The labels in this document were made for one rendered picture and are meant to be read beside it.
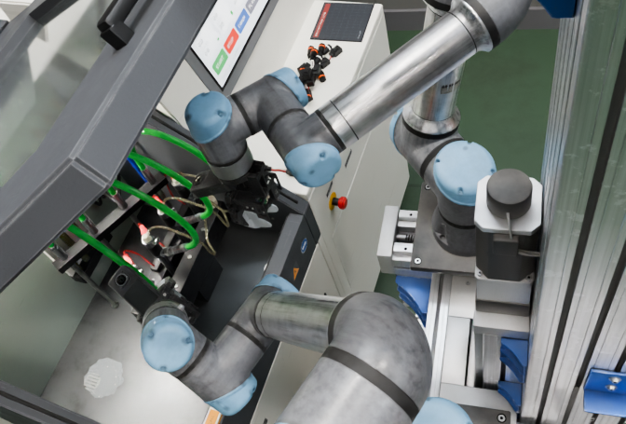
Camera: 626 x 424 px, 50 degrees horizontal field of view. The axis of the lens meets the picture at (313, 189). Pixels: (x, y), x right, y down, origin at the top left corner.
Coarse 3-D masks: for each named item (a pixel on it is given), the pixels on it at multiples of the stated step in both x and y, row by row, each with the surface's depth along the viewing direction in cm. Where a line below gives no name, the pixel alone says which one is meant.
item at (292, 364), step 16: (320, 256) 183; (320, 272) 186; (304, 288) 175; (320, 288) 188; (288, 352) 172; (304, 352) 183; (272, 368) 163; (288, 368) 174; (304, 368) 186; (272, 384) 165; (288, 384) 176; (272, 400) 166; (288, 400) 178; (256, 416) 158; (272, 416) 168
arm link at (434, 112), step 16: (432, 0) 110; (448, 0) 108; (432, 16) 114; (464, 64) 122; (448, 80) 122; (432, 96) 125; (448, 96) 125; (400, 112) 138; (416, 112) 130; (432, 112) 128; (448, 112) 129; (400, 128) 137; (416, 128) 131; (432, 128) 130; (448, 128) 130; (400, 144) 138; (416, 144) 133; (432, 144) 132; (416, 160) 134
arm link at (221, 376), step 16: (224, 336) 103; (240, 336) 102; (208, 352) 100; (224, 352) 101; (240, 352) 101; (256, 352) 103; (192, 368) 98; (208, 368) 99; (224, 368) 100; (240, 368) 101; (192, 384) 99; (208, 384) 99; (224, 384) 100; (240, 384) 101; (256, 384) 103; (208, 400) 100; (224, 400) 100; (240, 400) 100
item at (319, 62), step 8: (312, 48) 189; (320, 48) 189; (328, 48) 191; (336, 48) 189; (312, 56) 187; (320, 56) 188; (336, 56) 190; (304, 64) 188; (312, 64) 187; (320, 64) 188; (328, 64) 189; (304, 72) 182; (312, 72) 185; (320, 72) 186; (304, 80) 184; (312, 80) 182; (320, 80) 185; (312, 96) 183
